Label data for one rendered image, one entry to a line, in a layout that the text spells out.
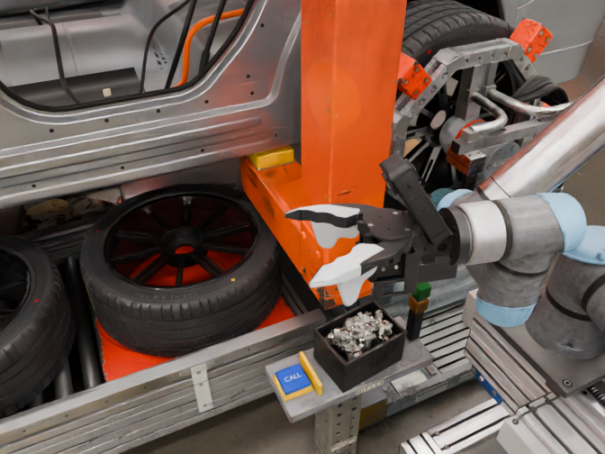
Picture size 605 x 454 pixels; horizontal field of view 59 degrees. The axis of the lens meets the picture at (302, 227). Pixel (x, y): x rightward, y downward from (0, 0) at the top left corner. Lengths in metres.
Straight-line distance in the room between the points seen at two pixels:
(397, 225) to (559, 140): 0.29
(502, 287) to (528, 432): 0.44
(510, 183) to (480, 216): 0.18
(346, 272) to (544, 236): 0.25
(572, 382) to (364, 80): 0.70
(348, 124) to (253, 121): 0.56
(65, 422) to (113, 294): 0.36
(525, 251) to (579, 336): 0.45
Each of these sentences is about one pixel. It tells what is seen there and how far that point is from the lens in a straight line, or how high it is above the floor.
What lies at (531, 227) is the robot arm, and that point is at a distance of 0.68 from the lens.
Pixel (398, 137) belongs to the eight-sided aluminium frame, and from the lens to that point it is 1.52.
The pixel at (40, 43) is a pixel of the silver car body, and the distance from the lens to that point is 2.36.
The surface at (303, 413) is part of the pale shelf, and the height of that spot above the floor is 0.45.
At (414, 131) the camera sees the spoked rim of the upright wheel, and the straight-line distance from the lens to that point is 1.68.
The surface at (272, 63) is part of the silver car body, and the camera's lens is 1.67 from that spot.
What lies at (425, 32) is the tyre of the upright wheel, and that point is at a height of 1.15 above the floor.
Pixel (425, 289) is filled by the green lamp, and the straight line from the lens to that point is 1.41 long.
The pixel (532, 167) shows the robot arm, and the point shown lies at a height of 1.23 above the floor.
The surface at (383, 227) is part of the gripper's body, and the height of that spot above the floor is 1.25.
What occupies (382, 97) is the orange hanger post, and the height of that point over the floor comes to 1.13.
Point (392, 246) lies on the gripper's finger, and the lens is 0.59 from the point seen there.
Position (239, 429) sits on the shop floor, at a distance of 1.91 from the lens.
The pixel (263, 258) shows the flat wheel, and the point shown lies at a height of 0.50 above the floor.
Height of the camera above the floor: 1.62
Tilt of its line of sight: 38 degrees down
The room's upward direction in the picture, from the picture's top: straight up
